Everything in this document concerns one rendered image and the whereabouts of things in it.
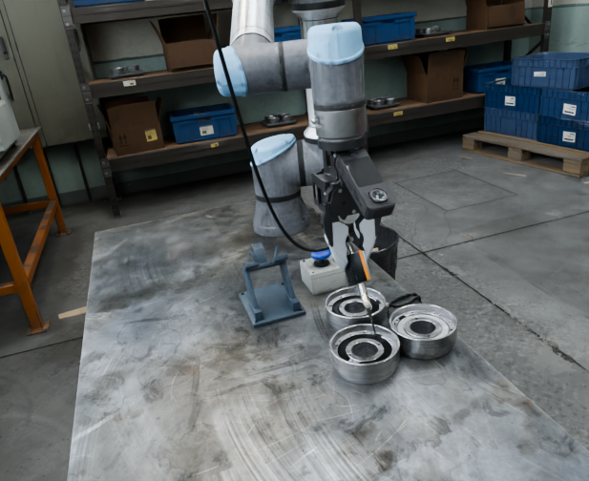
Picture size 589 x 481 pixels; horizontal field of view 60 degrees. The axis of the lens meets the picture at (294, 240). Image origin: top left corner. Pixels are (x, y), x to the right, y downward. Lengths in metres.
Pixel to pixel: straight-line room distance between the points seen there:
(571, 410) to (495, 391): 1.25
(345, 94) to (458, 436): 0.47
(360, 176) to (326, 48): 0.18
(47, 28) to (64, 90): 0.44
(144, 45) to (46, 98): 0.90
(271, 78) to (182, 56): 3.34
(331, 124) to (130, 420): 0.51
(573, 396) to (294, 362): 1.40
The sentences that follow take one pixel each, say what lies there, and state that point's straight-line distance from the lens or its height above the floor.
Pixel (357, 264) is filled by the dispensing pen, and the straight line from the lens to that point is 0.80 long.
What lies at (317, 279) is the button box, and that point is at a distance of 0.99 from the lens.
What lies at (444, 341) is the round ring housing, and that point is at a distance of 0.81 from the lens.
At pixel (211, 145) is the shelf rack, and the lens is 4.19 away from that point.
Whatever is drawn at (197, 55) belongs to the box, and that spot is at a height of 1.10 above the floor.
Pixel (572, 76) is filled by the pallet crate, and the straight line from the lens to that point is 4.47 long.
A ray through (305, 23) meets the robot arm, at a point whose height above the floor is 1.28.
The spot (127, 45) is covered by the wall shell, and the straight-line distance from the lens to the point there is 4.67.
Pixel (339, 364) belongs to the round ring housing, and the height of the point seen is 0.83.
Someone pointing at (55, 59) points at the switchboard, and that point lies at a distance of 4.45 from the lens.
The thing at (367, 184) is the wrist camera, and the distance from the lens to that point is 0.72.
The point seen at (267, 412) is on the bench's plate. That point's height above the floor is 0.80.
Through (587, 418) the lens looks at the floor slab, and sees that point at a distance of 2.02.
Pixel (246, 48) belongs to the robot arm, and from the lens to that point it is 0.84.
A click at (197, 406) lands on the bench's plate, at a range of 0.79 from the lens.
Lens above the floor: 1.30
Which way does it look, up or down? 24 degrees down
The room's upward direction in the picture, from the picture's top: 7 degrees counter-clockwise
